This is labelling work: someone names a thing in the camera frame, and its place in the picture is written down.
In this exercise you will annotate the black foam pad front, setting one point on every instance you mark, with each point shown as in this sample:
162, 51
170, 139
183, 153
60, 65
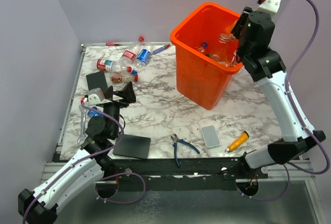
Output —
133, 147

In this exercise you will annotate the orange label slim bottle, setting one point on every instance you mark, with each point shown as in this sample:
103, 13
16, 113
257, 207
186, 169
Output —
219, 53

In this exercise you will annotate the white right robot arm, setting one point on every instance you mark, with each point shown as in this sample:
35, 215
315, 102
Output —
254, 30

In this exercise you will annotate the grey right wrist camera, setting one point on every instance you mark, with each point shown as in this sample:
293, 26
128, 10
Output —
270, 7

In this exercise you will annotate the silver wrench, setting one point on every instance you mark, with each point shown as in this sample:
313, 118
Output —
81, 137

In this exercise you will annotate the red cap clear bottle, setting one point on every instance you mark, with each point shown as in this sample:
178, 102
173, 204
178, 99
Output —
123, 78

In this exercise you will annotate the orange plastic bin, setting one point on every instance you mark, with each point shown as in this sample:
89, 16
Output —
198, 77

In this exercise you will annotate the grey metal tin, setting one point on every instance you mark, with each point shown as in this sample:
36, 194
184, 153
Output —
210, 136

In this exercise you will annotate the clear bottle blue label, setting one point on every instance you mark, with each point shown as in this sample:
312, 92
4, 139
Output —
143, 57

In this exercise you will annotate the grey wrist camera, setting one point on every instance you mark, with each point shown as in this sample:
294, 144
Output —
270, 7
94, 97

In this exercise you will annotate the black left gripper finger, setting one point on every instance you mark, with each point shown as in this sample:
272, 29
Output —
127, 94
108, 94

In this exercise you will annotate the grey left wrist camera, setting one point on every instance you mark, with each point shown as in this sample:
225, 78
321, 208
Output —
94, 97

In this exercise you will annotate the black foam block left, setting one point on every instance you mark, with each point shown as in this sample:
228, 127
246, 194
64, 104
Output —
96, 80

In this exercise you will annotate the small orange juice bottle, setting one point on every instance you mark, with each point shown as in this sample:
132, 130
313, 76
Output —
229, 31

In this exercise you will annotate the red label water bottle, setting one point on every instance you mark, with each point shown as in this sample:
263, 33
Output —
112, 66

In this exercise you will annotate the red screwdriver at back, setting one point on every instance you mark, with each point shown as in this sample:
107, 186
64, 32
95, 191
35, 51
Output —
111, 44

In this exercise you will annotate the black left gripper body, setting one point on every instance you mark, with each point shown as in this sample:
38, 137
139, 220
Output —
113, 108

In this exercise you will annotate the orange utility knife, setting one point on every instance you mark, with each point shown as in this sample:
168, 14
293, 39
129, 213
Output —
238, 142

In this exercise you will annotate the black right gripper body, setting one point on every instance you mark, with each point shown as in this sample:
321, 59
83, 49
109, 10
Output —
238, 29

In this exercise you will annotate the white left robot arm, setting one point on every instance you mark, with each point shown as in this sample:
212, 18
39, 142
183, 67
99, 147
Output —
91, 161

